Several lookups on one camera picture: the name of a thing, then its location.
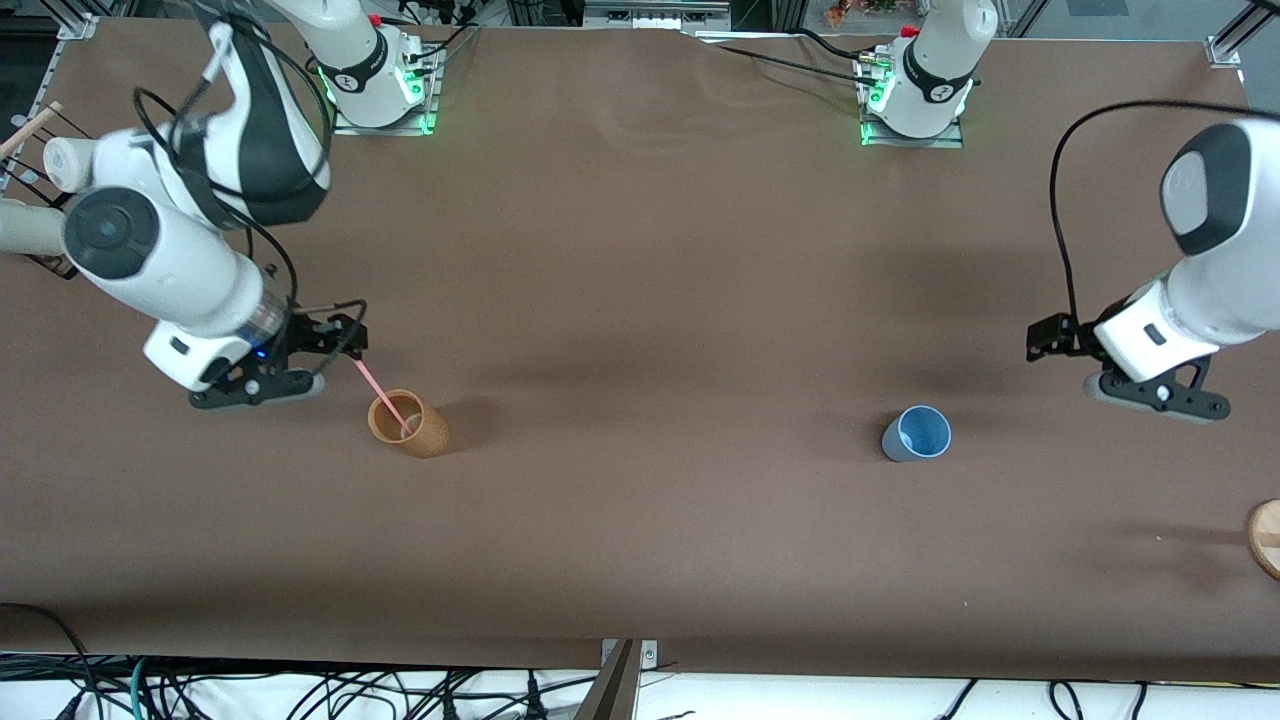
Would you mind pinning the pink chopstick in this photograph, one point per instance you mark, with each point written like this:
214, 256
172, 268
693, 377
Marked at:
378, 388

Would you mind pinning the dark camera post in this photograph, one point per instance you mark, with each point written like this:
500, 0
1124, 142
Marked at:
610, 695

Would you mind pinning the black cup rack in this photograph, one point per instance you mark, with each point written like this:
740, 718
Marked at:
50, 262

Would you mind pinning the silver table edge bracket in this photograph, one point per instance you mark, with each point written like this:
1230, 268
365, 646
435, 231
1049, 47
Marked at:
648, 655

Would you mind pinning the wooden rack stick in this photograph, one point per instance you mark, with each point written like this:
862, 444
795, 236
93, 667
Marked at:
30, 125

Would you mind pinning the round wooden board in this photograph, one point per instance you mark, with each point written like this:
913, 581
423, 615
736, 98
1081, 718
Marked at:
1268, 540

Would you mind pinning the silver metal profile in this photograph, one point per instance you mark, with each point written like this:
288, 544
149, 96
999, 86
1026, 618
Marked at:
655, 12

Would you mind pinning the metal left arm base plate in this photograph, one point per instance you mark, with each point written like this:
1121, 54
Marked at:
915, 140

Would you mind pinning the blue cup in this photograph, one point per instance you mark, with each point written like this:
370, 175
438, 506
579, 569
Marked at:
922, 432

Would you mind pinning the white cup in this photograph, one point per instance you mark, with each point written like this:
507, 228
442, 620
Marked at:
25, 228
65, 165

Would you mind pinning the brown cup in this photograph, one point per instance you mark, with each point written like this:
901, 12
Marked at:
425, 435

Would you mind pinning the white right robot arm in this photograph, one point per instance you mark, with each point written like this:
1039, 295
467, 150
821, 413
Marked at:
190, 270

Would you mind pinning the aluminium frame corner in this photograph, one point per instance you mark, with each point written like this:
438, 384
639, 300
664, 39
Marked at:
1222, 52

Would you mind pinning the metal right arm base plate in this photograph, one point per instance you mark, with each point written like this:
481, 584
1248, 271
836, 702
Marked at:
432, 95

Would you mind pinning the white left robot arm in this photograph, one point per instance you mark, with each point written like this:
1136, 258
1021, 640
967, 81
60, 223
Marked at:
1230, 290

